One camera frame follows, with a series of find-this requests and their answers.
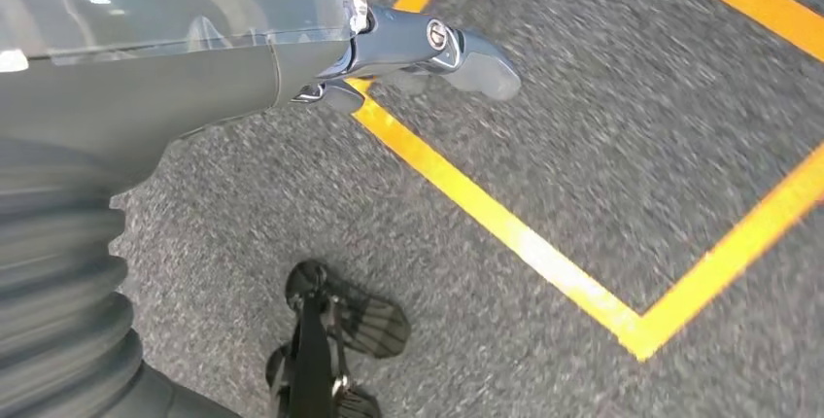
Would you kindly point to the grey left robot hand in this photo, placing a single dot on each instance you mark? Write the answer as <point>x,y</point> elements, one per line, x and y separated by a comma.
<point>161,67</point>

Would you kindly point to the black robot foot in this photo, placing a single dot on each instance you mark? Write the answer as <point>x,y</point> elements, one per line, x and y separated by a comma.
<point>309,351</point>

